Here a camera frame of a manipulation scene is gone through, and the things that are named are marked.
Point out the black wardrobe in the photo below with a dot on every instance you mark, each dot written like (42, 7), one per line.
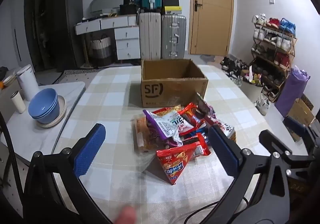
(35, 26)

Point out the white cylindrical jar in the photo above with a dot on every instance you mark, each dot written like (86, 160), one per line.
(27, 84)

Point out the brown cardboard box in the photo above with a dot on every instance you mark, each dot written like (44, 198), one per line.
(172, 89)

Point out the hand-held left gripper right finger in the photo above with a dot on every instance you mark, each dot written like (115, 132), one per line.
(222, 150)

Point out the white tumbler cup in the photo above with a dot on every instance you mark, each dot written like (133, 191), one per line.
(18, 102)

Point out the beige plate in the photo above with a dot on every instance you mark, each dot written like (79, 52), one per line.
(62, 111)

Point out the orange bread packet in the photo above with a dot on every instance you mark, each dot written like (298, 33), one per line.
(141, 136)

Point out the person's left hand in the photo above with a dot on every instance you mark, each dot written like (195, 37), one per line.
(126, 215)

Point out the grey trash bin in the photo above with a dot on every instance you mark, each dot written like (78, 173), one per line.
(251, 90)

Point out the wooden shoe rack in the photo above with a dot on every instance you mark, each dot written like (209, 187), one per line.
(291, 64)

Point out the grey white laundry basket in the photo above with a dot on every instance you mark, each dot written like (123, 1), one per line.
(100, 50)

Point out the group of assorted shoes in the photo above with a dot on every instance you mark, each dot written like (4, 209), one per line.
(282, 42)

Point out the dark purple candy packet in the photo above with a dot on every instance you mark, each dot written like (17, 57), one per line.
(203, 109)

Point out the grey marble side table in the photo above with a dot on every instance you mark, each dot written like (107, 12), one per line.
(37, 139)

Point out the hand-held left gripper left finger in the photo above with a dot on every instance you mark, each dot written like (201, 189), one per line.
(90, 150)

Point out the beige suitcase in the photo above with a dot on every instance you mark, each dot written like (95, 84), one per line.
(149, 36)

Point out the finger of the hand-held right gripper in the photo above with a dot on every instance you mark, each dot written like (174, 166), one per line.
(295, 126)
(272, 142)

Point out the dotted rug with striped border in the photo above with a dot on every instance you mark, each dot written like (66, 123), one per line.
(75, 75)

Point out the grey door mat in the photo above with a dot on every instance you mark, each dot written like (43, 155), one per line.
(207, 58)

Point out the blue bowl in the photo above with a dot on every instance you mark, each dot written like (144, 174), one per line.
(43, 101)
(51, 119)

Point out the dark grey fridge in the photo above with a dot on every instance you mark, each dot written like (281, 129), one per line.
(73, 26)

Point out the yellow orange snack packet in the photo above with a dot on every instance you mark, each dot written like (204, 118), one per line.
(165, 110)

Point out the red triangular snack packet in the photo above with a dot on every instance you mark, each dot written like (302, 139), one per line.
(172, 161)

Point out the wooden door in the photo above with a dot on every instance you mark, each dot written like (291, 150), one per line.
(212, 9)

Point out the white desk with drawers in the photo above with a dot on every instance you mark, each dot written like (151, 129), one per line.
(126, 41)

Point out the purple bag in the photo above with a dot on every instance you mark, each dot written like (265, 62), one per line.
(292, 91)

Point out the small printed cardboard box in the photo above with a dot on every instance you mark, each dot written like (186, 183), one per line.
(301, 114)

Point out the yellow black box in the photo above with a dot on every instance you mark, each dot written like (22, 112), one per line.
(172, 10)

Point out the pair of white sneakers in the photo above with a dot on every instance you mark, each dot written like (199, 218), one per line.
(262, 104)

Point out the white red snack packet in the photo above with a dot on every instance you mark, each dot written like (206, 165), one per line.
(226, 127)

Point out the pile of dark shoes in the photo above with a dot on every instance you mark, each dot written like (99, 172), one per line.
(232, 65)

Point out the blue cookie packet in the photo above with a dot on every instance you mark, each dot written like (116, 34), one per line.
(202, 130)

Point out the grey oval folding board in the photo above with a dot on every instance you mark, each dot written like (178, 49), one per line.
(105, 2)

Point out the silver suitcase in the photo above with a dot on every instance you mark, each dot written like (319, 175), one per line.
(173, 36)

